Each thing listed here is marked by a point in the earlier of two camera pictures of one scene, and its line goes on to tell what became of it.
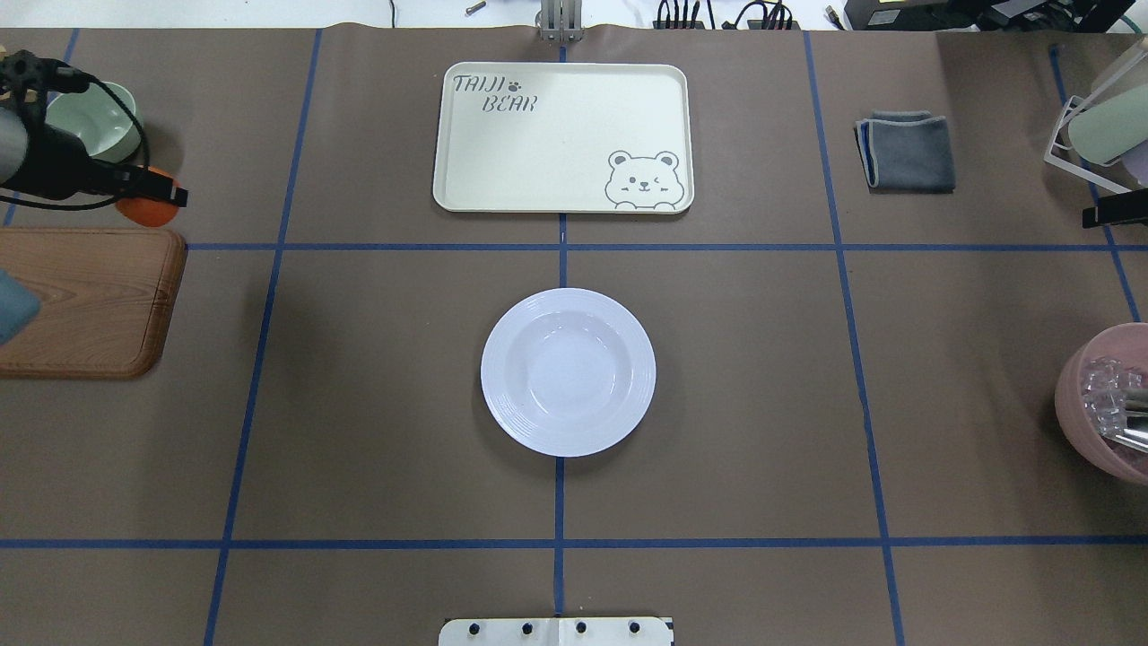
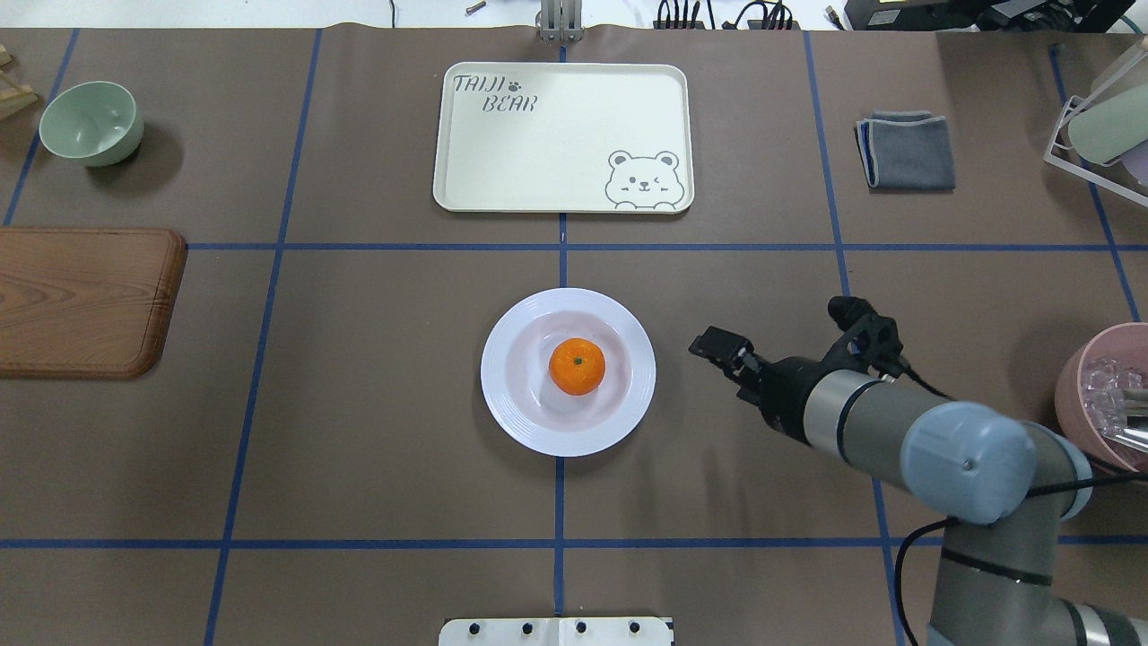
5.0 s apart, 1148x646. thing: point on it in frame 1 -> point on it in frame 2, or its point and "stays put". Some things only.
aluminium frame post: (560, 21) stays put
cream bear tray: (563, 138) stays put
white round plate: (568, 372) stays put
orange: (146, 211) -> (577, 366)
